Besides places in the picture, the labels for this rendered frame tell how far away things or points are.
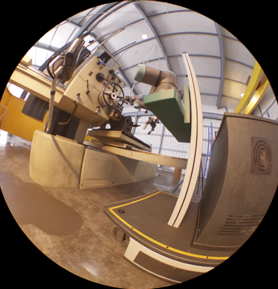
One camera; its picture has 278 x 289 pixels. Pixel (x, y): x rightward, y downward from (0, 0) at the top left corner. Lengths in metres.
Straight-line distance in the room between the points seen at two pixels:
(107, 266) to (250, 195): 0.69
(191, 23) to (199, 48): 1.97
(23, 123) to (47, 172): 2.64
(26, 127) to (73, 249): 3.34
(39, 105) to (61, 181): 1.22
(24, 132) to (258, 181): 3.95
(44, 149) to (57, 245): 0.88
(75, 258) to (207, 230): 0.63
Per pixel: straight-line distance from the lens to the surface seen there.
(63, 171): 1.21
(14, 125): 3.73
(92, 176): 1.40
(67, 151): 1.15
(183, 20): 7.98
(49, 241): 0.74
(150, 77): 0.53
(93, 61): 1.52
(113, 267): 0.66
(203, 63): 8.22
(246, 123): 0.41
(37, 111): 1.77
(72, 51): 0.71
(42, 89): 1.46
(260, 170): 0.40
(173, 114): 0.47
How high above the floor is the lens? 0.63
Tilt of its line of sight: 8 degrees up
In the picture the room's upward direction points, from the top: 13 degrees clockwise
